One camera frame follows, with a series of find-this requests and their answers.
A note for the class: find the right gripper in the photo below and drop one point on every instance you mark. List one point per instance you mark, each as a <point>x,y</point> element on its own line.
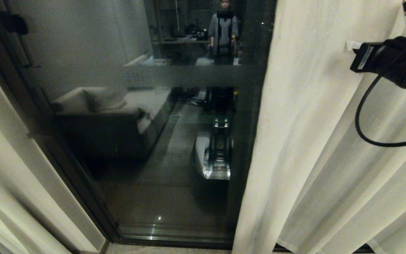
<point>382,58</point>

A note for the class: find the white sheer curtain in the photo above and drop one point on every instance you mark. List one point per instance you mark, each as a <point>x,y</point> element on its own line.
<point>305,148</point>

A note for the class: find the glass balcony door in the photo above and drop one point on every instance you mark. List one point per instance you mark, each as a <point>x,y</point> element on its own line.
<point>136,197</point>

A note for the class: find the cream curtain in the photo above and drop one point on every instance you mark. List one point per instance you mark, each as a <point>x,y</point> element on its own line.
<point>9,176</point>

